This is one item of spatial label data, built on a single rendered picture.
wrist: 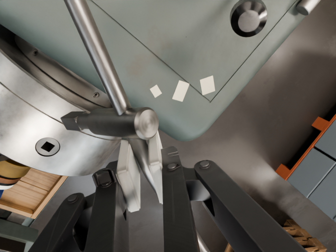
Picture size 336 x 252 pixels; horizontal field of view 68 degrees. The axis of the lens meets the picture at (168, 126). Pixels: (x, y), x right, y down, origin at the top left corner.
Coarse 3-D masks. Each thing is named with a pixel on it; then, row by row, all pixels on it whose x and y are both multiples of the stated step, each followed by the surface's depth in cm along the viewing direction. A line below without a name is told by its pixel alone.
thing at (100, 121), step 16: (80, 112) 23; (96, 112) 19; (112, 112) 18; (128, 112) 17; (144, 112) 16; (80, 128) 22; (96, 128) 19; (112, 128) 18; (128, 128) 16; (144, 128) 16
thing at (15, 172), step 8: (8, 160) 48; (0, 168) 48; (8, 168) 49; (16, 168) 49; (24, 168) 50; (0, 176) 50; (8, 176) 50; (16, 176) 51; (0, 184) 50; (8, 184) 51
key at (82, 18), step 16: (64, 0) 14; (80, 0) 14; (80, 16) 14; (80, 32) 15; (96, 32) 15; (96, 48) 15; (96, 64) 16; (112, 64) 16; (112, 80) 16; (112, 96) 16; (144, 144) 18; (144, 160) 19
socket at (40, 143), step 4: (40, 140) 37; (44, 140) 37; (48, 140) 37; (52, 140) 37; (56, 140) 38; (36, 144) 37; (40, 144) 37; (44, 144) 39; (48, 144) 40; (52, 144) 39; (56, 144) 38; (36, 148) 37; (40, 148) 37; (44, 148) 38; (48, 148) 39; (52, 148) 38; (56, 148) 38; (40, 152) 37; (44, 152) 38; (48, 152) 38; (52, 152) 38
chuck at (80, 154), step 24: (0, 96) 34; (0, 120) 35; (24, 120) 35; (48, 120) 36; (0, 144) 36; (24, 144) 36; (72, 144) 39; (96, 144) 42; (48, 168) 39; (72, 168) 42; (96, 168) 48
